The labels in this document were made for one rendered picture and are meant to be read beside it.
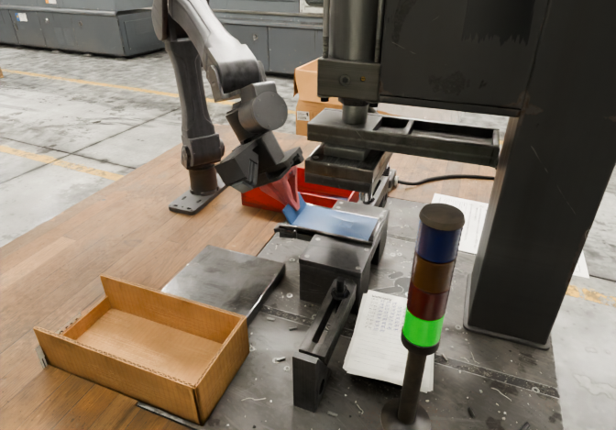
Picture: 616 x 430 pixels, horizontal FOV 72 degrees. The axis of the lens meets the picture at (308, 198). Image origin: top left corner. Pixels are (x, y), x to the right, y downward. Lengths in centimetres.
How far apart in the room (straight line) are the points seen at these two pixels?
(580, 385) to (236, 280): 154
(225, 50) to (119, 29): 675
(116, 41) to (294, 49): 303
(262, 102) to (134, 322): 39
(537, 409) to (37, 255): 86
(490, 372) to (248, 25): 559
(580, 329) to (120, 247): 190
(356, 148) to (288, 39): 514
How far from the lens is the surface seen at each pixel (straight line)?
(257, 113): 63
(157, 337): 70
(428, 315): 44
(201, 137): 95
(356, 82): 58
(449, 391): 64
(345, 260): 67
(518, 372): 69
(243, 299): 70
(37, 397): 70
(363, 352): 59
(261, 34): 589
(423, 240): 39
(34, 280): 90
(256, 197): 96
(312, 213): 77
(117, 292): 73
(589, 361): 213
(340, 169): 59
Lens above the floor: 139
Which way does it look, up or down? 29 degrees down
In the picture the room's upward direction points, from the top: straight up
